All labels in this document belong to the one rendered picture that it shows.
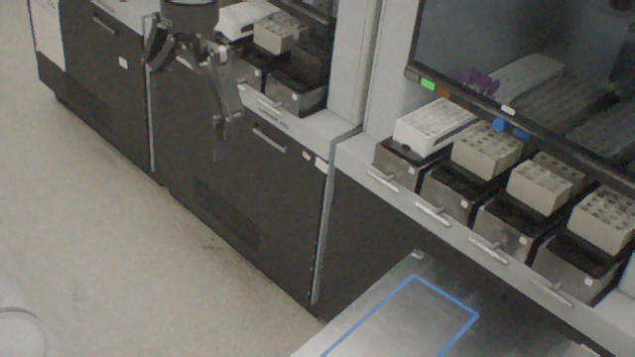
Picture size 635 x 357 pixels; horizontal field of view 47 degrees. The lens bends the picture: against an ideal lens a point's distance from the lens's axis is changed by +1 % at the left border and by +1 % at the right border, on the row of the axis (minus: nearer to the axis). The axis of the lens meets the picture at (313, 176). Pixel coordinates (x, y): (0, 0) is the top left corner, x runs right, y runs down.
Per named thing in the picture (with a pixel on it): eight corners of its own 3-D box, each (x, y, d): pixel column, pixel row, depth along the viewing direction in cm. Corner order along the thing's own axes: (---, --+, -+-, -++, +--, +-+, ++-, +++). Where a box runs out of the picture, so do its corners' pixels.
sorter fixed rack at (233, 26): (286, 8, 233) (287, -11, 229) (307, 19, 227) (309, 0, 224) (210, 31, 215) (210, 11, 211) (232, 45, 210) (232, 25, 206)
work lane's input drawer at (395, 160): (524, 84, 221) (532, 58, 215) (565, 104, 213) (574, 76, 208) (358, 173, 178) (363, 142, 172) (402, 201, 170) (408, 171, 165)
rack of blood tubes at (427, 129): (464, 103, 195) (469, 83, 191) (495, 120, 190) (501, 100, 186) (390, 142, 177) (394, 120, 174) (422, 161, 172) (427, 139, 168)
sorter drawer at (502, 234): (618, 130, 204) (629, 102, 199) (666, 153, 197) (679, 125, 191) (459, 239, 161) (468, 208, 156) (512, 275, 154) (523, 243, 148)
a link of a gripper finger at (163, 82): (155, 75, 103) (151, 73, 104) (157, 118, 107) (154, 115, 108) (172, 69, 105) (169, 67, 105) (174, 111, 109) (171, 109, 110)
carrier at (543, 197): (555, 214, 158) (563, 192, 154) (549, 218, 156) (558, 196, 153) (509, 187, 164) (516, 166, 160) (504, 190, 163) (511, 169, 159)
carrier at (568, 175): (575, 198, 163) (584, 177, 159) (571, 201, 162) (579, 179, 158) (531, 173, 169) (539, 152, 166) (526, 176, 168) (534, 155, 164)
